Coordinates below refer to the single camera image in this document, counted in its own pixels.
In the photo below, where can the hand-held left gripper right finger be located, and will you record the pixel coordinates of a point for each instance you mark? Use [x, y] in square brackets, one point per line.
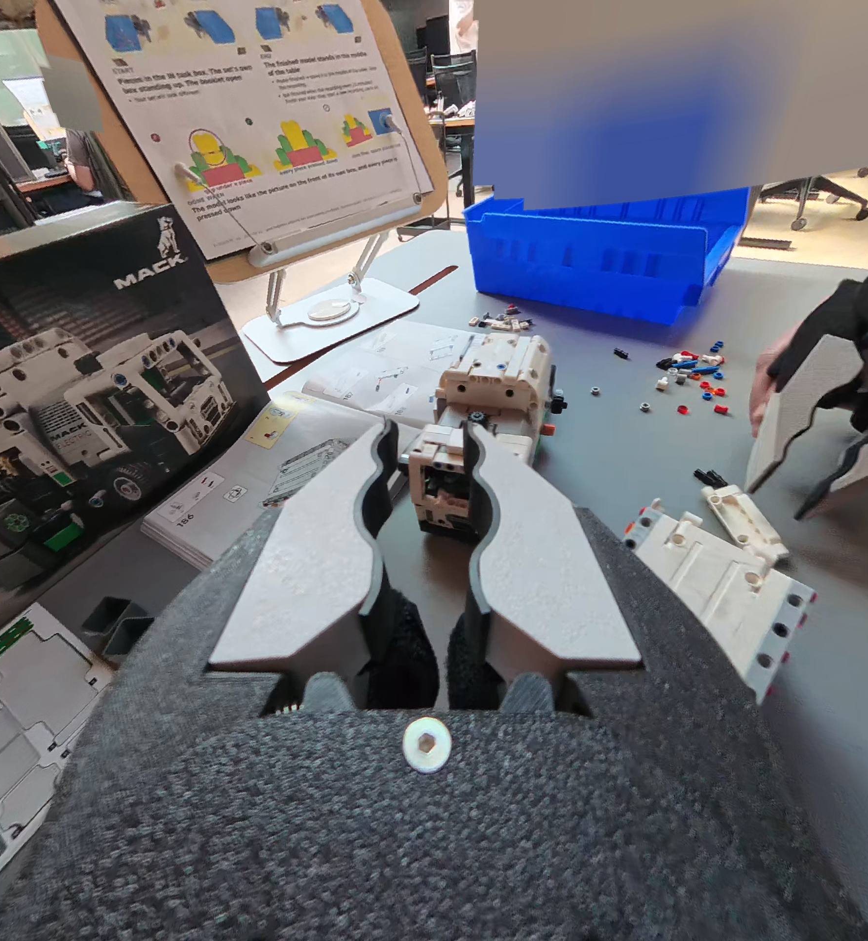
[544, 573]

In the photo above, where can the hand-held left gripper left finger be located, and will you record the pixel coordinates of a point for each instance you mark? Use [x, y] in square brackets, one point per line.
[301, 573]

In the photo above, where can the white lego panel piece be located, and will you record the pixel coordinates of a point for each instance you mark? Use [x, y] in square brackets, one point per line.
[746, 518]

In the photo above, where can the white green lego truck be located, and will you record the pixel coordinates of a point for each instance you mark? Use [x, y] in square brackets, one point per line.
[492, 375]

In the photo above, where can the scattered small lego pieces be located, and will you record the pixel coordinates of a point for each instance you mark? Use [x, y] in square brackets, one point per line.
[709, 390]
[503, 322]

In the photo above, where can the lego instruction booklet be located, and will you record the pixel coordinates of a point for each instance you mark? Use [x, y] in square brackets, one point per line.
[309, 434]

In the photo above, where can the white lego truck container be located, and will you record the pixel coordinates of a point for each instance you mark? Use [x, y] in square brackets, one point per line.
[713, 588]

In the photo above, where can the lego set cardboard box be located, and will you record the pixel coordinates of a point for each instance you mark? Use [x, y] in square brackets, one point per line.
[110, 367]

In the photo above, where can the lego sticker sheet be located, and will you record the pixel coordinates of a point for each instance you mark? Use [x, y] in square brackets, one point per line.
[15, 706]

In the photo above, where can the person's right hand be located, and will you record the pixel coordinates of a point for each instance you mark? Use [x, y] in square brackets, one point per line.
[761, 397]

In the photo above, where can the black office chair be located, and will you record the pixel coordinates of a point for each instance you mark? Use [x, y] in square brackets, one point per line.
[454, 77]
[417, 73]
[816, 192]

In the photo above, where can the small black plastic cup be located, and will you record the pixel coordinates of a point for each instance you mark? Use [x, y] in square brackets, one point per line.
[103, 614]
[131, 632]

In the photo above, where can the blue plastic bin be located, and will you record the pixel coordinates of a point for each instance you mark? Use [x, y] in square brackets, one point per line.
[588, 257]

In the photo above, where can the wooden book stand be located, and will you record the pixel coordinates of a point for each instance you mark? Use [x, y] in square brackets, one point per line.
[323, 323]

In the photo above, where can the printed task instruction sheet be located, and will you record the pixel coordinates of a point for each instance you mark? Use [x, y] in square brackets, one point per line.
[257, 147]

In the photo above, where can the wooden office table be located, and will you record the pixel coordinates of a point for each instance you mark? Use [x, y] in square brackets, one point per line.
[452, 125]

